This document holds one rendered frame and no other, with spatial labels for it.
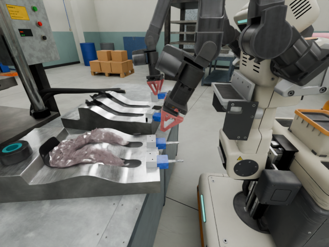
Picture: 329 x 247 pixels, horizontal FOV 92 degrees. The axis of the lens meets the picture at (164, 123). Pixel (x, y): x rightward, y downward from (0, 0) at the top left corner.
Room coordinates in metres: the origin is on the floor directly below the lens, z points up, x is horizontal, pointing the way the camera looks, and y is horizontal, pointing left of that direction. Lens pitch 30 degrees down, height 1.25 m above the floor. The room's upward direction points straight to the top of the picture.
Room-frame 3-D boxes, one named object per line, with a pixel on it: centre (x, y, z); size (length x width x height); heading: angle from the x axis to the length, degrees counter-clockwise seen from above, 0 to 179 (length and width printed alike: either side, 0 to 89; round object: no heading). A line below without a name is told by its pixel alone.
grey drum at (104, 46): (7.57, 2.45, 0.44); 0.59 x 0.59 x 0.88
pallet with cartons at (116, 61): (5.71, 1.78, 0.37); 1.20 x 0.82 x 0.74; 73
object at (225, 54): (4.98, -1.69, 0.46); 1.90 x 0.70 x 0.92; 155
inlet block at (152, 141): (0.53, 0.01, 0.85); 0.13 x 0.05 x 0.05; 94
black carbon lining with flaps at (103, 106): (0.80, 0.26, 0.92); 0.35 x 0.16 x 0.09; 77
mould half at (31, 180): (0.45, 0.27, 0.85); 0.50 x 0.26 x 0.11; 94
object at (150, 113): (0.70, 0.02, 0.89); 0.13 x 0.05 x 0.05; 77
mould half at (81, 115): (0.82, 0.27, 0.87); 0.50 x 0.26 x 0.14; 77
